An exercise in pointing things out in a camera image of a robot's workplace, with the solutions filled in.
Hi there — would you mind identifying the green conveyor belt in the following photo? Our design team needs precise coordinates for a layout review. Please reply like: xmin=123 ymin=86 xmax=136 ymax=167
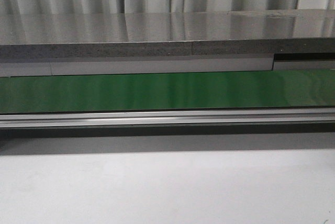
xmin=1 ymin=70 xmax=334 ymax=114

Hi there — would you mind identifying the grey conveyor rear guide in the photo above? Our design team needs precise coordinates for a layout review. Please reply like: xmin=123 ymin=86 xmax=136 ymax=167
xmin=1 ymin=55 xmax=334 ymax=77

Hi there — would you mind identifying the aluminium conveyor front rail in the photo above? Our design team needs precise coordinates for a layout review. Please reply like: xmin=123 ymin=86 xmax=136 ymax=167
xmin=1 ymin=107 xmax=334 ymax=129

